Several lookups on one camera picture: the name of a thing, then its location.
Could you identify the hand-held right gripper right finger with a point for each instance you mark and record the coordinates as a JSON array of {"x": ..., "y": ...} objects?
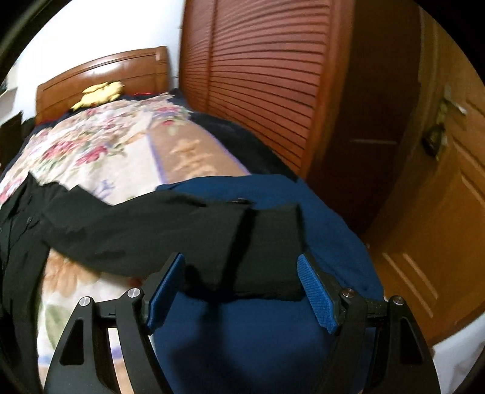
[{"x": 316, "y": 295}]

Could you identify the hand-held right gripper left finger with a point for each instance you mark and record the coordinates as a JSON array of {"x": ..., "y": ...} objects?
[{"x": 165, "y": 295}]

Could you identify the black long-sleeved garment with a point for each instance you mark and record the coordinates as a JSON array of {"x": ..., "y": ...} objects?
[{"x": 151, "y": 235}]

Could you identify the dark blue cloth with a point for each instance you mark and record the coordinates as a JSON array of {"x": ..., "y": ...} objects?
[{"x": 246, "y": 341}]

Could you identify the light wooden door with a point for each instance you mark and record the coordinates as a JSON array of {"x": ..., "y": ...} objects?
[{"x": 435, "y": 227}]

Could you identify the floral blanket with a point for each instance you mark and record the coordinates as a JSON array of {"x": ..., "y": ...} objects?
[{"x": 113, "y": 151}]

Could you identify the yellow plush toy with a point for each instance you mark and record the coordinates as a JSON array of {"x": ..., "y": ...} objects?
[{"x": 100, "y": 93}]

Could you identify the brown louvered wardrobe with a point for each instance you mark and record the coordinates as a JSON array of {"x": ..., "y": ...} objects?
[{"x": 265, "y": 75}]

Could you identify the wooden bed headboard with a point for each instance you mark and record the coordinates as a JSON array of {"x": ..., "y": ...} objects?
[{"x": 113, "y": 72}]

